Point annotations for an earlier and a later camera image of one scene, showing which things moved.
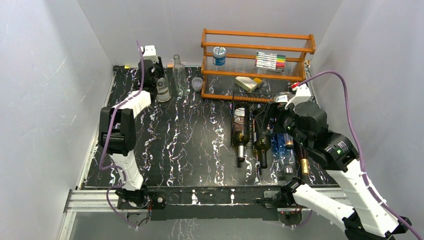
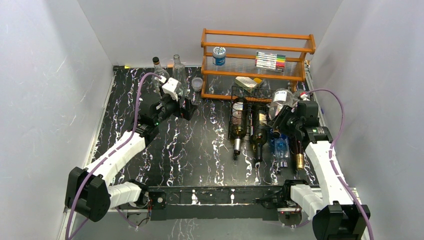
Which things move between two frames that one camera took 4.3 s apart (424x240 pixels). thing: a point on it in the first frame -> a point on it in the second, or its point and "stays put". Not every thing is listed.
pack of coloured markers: (270, 61) stays put
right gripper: (271, 110) -> (279, 120)
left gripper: (159, 66) -> (190, 108)
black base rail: (226, 205) stays put
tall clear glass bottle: (179, 80) stays put
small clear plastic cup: (197, 83) stays put
